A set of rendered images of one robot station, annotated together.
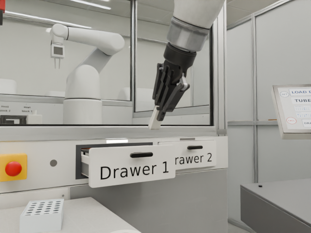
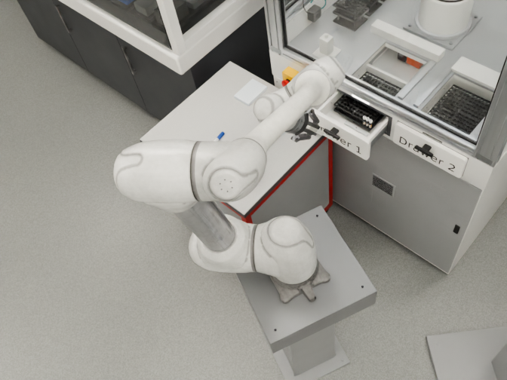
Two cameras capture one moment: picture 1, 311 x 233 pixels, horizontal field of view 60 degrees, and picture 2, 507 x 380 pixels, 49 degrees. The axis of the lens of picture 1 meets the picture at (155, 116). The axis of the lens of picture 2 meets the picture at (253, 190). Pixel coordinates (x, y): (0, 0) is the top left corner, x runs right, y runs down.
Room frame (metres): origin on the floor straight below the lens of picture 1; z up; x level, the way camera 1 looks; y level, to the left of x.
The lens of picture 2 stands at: (0.33, -1.20, 2.56)
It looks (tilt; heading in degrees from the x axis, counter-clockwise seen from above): 56 degrees down; 84
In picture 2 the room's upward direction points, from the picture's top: 12 degrees counter-clockwise
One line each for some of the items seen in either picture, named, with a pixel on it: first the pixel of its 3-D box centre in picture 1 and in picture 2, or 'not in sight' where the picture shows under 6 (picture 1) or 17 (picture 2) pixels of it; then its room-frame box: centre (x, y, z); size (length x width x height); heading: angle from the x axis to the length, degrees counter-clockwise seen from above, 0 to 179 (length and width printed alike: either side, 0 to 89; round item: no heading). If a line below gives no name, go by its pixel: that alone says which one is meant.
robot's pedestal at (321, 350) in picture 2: not in sight; (302, 320); (0.49, -0.42, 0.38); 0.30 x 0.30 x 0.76; 7
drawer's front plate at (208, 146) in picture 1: (189, 154); (428, 149); (1.12, -0.14, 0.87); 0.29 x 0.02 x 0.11; 121
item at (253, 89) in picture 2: not in sight; (250, 92); (0.60, 0.50, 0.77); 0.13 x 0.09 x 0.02; 32
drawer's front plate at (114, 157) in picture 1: (135, 164); (337, 133); (0.84, 0.06, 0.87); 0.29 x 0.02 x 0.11; 121
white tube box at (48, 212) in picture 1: (44, 214); not in sight; (0.65, 0.27, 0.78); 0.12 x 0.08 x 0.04; 16
